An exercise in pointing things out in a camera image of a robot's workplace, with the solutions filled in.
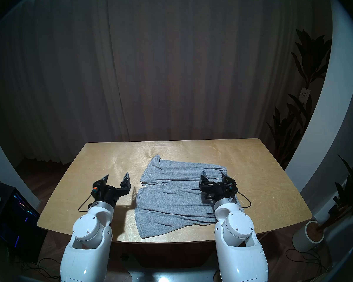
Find white round plant pot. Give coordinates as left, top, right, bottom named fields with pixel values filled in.
left=292, top=220, right=325, bottom=252

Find black floor cable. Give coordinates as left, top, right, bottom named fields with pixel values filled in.
left=18, top=256, right=61, bottom=280
left=285, top=248, right=333, bottom=273

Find dark table underframe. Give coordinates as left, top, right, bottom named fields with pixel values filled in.
left=110, top=230, right=278, bottom=270

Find tall dark leafy plant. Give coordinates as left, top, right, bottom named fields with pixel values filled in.
left=266, top=29, right=333, bottom=170

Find potted dark leafy plant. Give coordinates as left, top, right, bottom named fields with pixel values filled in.
left=318, top=149, right=353, bottom=230

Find grey fabric pants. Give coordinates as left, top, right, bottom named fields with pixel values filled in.
left=134, top=155, right=244, bottom=239

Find brown pleated curtain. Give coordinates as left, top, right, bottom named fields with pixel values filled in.
left=0, top=0, right=315, bottom=164

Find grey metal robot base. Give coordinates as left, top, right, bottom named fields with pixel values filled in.
left=126, top=267, right=221, bottom=282

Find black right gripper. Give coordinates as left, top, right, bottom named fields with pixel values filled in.
left=199, top=170, right=239, bottom=201

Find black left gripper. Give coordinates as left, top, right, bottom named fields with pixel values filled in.
left=91, top=172, right=132, bottom=208

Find black computer tower with lights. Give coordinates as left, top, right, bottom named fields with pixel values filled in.
left=0, top=183, right=47, bottom=263

